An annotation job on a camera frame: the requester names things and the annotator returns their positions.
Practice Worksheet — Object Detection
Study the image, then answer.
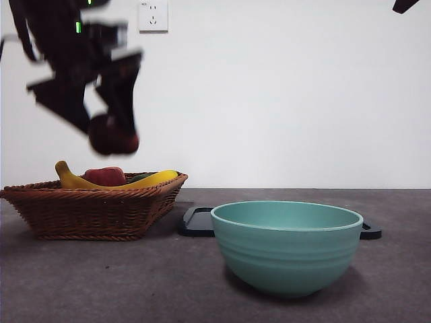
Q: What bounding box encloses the yellow banana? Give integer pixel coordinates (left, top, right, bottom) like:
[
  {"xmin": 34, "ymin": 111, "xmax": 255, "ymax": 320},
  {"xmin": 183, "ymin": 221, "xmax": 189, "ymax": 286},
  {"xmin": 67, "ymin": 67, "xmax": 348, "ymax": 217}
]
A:
[{"xmin": 55, "ymin": 160, "xmax": 179, "ymax": 190}]

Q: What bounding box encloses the brown wicker basket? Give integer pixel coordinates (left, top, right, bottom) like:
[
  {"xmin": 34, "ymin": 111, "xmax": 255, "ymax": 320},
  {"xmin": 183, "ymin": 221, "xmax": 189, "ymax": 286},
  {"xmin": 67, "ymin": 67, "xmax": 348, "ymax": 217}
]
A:
[{"xmin": 0, "ymin": 171, "xmax": 189, "ymax": 242}]

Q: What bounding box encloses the dark purple plum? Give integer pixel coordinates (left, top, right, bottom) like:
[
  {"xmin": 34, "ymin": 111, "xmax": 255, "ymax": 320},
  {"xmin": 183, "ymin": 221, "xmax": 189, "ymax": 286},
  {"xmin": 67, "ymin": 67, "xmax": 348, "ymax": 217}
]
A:
[{"xmin": 88, "ymin": 114, "xmax": 141, "ymax": 156}]

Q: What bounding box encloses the black rectangular tray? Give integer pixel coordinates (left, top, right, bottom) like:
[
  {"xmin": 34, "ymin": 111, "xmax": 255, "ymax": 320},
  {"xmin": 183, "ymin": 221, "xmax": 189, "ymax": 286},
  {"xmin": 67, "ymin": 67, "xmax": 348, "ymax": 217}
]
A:
[{"xmin": 177, "ymin": 207, "xmax": 383, "ymax": 240}]

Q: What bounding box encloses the red apple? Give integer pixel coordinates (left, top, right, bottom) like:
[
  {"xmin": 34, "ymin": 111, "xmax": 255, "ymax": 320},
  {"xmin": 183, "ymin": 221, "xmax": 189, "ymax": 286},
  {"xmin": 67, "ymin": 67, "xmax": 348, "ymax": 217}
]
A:
[{"xmin": 84, "ymin": 166, "xmax": 127, "ymax": 186}]

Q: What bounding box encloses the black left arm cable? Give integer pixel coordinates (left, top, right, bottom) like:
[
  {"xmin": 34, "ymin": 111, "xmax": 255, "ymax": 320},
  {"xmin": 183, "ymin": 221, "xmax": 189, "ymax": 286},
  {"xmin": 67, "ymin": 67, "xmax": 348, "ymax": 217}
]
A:
[{"xmin": 0, "ymin": 0, "xmax": 44, "ymax": 65}]

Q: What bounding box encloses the white wall socket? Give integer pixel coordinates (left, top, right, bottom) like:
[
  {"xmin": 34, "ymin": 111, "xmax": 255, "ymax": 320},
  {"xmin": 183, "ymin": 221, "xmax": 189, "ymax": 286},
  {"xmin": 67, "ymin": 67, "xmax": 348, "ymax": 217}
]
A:
[{"xmin": 139, "ymin": 0, "xmax": 169, "ymax": 34}]

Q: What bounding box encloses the teal ribbed bowl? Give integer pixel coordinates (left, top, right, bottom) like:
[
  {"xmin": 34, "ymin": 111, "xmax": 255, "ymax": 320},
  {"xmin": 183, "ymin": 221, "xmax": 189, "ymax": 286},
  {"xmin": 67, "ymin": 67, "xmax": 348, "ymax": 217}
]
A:
[{"xmin": 210, "ymin": 201, "xmax": 364, "ymax": 299}]

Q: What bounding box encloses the green vegetable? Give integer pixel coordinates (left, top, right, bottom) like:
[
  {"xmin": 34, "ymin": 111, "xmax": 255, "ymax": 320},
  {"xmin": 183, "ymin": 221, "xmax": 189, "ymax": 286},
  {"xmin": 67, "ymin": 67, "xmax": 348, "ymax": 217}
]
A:
[{"xmin": 125, "ymin": 172, "xmax": 151, "ymax": 184}]

